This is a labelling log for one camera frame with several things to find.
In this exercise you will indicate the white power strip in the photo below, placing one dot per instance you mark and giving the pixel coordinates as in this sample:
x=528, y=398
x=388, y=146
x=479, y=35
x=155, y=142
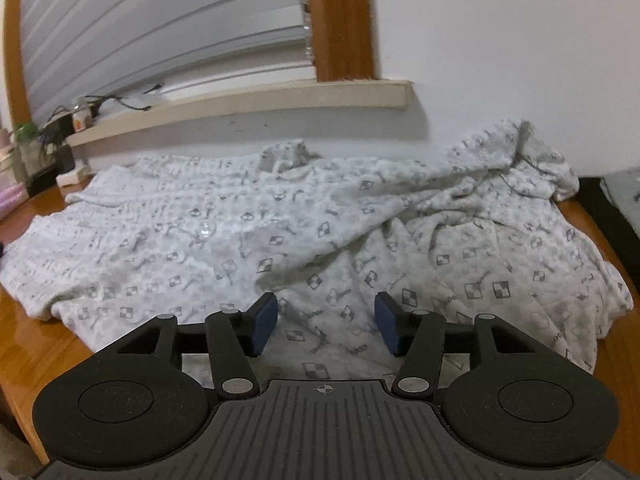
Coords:
x=75, y=176

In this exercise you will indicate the grey window blind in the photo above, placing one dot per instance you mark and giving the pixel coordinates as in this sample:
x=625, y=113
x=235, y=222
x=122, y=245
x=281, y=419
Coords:
x=150, y=25

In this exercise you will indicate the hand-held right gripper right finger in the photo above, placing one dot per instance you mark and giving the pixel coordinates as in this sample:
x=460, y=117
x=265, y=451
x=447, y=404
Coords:
x=387, y=325

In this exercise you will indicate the pink object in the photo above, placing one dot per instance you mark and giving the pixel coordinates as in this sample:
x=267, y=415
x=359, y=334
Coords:
x=11, y=199

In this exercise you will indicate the plastic bottle orange label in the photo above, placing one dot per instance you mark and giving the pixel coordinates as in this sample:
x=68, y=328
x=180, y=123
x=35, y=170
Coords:
x=82, y=115

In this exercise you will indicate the black folded garment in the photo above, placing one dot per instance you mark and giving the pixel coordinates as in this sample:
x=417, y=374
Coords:
x=607, y=225

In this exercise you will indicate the black device on stand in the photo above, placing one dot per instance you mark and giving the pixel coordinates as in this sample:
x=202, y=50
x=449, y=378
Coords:
x=57, y=125

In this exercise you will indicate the black power adapter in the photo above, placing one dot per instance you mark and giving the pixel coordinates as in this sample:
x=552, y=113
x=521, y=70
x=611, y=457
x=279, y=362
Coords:
x=66, y=157

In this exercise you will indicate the wooden window frame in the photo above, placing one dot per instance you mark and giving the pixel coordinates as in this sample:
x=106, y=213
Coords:
x=340, y=20

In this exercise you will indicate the black flat device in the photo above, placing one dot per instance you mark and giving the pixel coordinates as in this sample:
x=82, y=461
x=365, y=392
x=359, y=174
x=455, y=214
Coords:
x=42, y=182

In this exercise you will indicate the grey printed sweatshirt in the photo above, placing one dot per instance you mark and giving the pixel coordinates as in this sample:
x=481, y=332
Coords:
x=625, y=195

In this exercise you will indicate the small green plant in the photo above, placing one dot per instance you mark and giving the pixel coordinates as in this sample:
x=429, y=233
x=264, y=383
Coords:
x=25, y=132

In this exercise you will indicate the white patterned shirt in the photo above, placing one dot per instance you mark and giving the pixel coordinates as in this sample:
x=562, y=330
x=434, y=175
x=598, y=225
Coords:
x=325, y=210

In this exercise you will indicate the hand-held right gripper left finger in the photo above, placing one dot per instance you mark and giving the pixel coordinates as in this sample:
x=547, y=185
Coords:
x=264, y=325

